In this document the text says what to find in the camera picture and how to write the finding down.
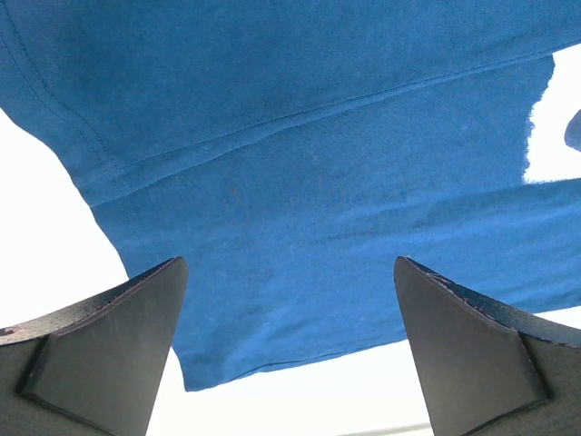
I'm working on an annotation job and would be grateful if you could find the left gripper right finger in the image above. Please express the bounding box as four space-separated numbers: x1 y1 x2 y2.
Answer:
394 257 580 435

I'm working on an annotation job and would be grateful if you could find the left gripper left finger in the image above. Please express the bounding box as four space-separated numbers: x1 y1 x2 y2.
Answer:
1 257 189 435

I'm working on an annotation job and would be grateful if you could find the blue t-shirt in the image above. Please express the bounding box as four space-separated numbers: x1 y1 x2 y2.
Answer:
1 1 580 391

